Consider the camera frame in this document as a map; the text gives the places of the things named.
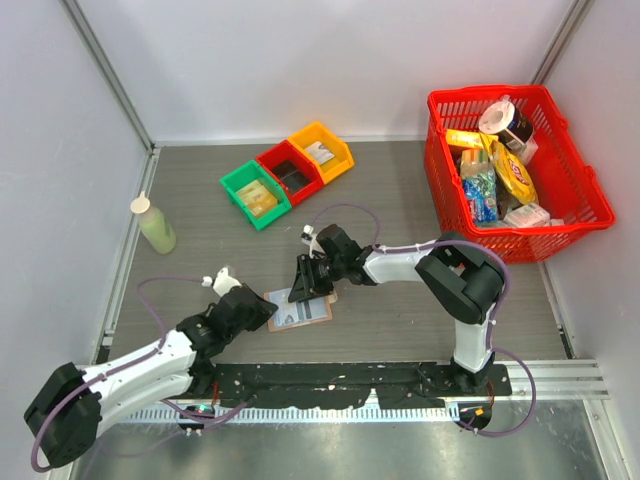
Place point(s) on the red storage bin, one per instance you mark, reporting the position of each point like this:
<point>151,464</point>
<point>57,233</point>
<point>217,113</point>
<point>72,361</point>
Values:
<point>286,151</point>

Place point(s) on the yellow chips bag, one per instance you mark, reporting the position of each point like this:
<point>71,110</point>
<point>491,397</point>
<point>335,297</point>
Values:
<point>513,174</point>

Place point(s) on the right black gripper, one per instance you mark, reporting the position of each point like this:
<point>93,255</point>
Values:
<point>306,283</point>

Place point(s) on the red plastic shopping basket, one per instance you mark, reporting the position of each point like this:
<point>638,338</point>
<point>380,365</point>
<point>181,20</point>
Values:
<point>567,187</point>

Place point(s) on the dark labelled can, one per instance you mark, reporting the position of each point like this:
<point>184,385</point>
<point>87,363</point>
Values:
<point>517,131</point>

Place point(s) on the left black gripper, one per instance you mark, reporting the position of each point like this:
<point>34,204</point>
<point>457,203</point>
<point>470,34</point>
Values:
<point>263,310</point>

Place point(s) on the yellow snack packet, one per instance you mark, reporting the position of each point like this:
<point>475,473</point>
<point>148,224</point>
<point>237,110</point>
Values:
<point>468,139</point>

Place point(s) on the green liquid squeeze bottle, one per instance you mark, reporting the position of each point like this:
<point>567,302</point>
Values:
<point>153,224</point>

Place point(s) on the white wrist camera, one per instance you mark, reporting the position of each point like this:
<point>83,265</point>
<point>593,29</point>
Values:
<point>309,238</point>
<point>222,283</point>

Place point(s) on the card in yellow bin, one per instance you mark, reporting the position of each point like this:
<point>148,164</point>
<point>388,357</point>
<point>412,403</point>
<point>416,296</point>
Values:
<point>320,152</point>

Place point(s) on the yellow storage bin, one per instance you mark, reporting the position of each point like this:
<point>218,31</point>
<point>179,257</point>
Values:
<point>317,131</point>

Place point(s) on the white slotted cable duct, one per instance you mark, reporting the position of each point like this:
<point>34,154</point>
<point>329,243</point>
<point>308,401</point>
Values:
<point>370,412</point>

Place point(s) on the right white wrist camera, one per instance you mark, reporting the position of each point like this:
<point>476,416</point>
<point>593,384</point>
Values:
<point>309,238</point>

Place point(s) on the white card with black stripe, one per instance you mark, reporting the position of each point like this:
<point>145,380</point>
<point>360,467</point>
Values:
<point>315,310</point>

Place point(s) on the black cards in red bin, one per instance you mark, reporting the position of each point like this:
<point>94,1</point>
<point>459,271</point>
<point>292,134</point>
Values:
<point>293,179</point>

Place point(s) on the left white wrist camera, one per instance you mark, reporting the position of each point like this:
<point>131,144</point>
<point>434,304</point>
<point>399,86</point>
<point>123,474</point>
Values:
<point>222,283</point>

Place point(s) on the grey patterned card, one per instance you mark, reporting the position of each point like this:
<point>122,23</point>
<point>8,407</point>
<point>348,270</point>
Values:
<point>286,315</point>

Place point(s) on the yellow cards in green bin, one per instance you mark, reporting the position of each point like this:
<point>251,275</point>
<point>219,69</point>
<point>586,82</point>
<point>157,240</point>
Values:
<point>257,198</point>

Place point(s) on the tan leather card holder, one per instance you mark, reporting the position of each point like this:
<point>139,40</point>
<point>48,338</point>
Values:
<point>332,298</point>

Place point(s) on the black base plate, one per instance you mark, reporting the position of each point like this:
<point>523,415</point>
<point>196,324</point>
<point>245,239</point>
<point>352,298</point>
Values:
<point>338,386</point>

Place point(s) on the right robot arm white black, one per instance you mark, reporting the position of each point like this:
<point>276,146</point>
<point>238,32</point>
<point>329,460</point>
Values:
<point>464,278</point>

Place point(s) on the blue snack bag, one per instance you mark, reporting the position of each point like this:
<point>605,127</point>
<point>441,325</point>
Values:
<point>479,185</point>

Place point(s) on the green storage bin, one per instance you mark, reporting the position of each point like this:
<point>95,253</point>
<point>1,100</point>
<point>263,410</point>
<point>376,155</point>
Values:
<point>245,174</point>

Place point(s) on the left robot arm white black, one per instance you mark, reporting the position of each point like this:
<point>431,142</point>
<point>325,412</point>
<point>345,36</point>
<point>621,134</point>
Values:
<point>76,405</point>

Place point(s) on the white small box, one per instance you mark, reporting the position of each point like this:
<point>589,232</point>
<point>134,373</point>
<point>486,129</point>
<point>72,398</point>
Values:
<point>530,215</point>

